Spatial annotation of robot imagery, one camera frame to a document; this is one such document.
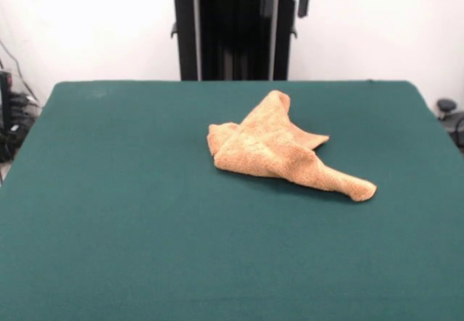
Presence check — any orange terry towel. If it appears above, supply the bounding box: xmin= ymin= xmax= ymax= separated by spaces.
xmin=207 ymin=89 xmax=378 ymax=203

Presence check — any black round knob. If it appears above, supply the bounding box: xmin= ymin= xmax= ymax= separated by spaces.
xmin=436 ymin=99 xmax=458 ymax=120

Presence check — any dark green table cloth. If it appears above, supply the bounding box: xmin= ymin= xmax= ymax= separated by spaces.
xmin=0 ymin=80 xmax=464 ymax=321

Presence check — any black electronics box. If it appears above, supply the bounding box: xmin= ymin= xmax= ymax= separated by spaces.
xmin=0 ymin=70 xmax=14 ymax=162

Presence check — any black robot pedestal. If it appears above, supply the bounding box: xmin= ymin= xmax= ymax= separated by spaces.
xmin=158 ymin=0 xmax=313 ymax=82

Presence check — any grey wall cable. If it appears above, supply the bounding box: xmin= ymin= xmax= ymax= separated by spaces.
xmin=0 ymin=40 xmax=37 ymax=101

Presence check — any black cable bundle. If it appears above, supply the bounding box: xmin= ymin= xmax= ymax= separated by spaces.
xmin=9 ymin=93 xmax=41 ymax=133

